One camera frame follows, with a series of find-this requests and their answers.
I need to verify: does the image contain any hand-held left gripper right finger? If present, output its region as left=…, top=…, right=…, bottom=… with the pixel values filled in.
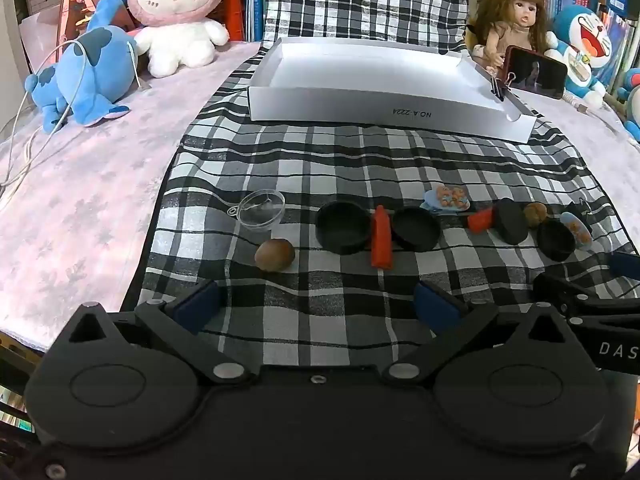
left=382, top=280, right=576, bottom=385

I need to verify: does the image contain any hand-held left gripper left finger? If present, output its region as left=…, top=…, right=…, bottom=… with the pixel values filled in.
left=62, top=280, right=258, bottom=386

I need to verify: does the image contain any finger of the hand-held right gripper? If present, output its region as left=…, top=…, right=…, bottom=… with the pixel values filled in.
left=607, top=251, right=640, bottom=282
left=532, top=272, right=640, bottom=321

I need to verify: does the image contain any black binder clip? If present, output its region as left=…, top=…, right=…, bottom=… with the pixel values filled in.
left=567, top=199, right=596, bottom=223
left=487, top=71, right=516, bottom=102

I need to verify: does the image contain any wrinkled brown walnut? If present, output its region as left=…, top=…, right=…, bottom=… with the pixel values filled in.
left=522, top=202, right=549, bottom=228

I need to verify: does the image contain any long red toy bottle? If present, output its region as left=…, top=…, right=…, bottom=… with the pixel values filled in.
left=371, top=205, right=394, bottom=269

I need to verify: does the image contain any smooth brown chestnut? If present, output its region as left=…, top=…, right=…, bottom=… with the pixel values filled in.
left=254, top=238, right=296, bottom=273

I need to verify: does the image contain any short red toy bottle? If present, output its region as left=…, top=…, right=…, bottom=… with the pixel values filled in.
left=467, top=208, right=497, bottom=233

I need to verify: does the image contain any large black round lid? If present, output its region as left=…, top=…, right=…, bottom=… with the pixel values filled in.
left=316, top=201, right=373, bottom=255

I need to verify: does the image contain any white cardboard box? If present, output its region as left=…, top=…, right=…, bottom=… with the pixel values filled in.
left=247, top=36, right=537, bottom=144

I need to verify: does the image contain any clear plastic cup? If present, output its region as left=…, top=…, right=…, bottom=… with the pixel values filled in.
left=229, top=189, right=287, bottom=232

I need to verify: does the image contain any pink bedsheet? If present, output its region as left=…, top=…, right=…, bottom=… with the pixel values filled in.
left=0, top=40, right=640, bottom=353

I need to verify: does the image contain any black white plaid cloth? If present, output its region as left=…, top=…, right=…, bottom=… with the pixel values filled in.
left=120, top=0, right=640, bottom=366

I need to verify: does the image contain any small blue cat plush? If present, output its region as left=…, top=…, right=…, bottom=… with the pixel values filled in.
left=617, top=67, right=640, bottom=143

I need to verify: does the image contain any black binder clip on box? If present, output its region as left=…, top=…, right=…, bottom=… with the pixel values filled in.
left=487, top=71, right=516, bottom=102

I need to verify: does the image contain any red cased smartphone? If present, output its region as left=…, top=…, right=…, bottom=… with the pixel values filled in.
left=502, top=46, right=569, bottom=101

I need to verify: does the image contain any large blue cat plush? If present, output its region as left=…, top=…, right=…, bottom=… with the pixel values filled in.
left=545, top=5, right=628, bottom=111

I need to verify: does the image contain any blue spotted plush toy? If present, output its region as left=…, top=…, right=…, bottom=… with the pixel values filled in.
left=26, top=0, right=141, bottom=135

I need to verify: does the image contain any pink white bunny plush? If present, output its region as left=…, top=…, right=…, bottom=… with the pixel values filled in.
left=127, top=0, right=231, bottom=79

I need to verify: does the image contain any brown haired doll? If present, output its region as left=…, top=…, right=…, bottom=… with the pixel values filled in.
left=464, top=0, right=558, bottom=78

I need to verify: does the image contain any white charging cable with spring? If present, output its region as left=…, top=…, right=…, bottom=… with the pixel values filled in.
left=564, top=91, right=640, bottom=148

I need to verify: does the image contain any thin white cable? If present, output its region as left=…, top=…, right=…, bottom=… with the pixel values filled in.
left=0, top=40, right=143, bottom=201

